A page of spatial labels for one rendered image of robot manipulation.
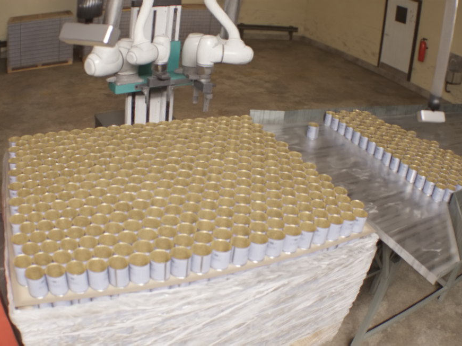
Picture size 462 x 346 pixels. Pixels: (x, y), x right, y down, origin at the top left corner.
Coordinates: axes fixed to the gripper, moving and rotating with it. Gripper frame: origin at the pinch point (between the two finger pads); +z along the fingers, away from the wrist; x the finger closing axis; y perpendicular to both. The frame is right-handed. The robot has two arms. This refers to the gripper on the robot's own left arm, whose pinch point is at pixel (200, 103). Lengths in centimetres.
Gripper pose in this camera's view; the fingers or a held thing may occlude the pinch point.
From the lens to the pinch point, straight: 235.6
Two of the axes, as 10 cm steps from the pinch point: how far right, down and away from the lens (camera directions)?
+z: -1.2, 8.9, 4.4
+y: 8.9, -1.0, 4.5
